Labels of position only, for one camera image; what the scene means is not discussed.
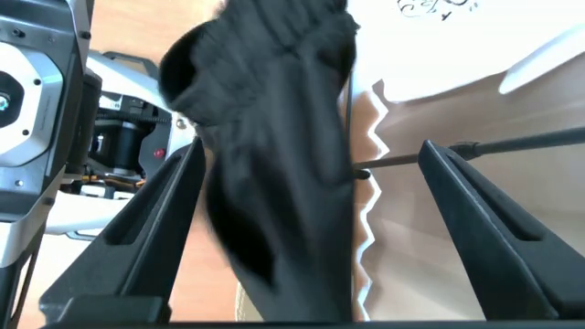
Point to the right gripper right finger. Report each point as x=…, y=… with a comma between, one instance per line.
x=498, y=265

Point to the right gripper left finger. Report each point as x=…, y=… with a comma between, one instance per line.
x=151, y=256

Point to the black garment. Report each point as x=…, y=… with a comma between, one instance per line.
x=283, y=160

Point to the white printed T-shirt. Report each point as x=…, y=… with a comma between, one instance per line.
x=434, y=50

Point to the white laundry basket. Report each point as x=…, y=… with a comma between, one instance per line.
x=247, y=306

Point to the black clothes rack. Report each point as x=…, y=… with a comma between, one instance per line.
x=525, y=144

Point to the beige curtain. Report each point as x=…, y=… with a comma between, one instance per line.
x=434, y=228

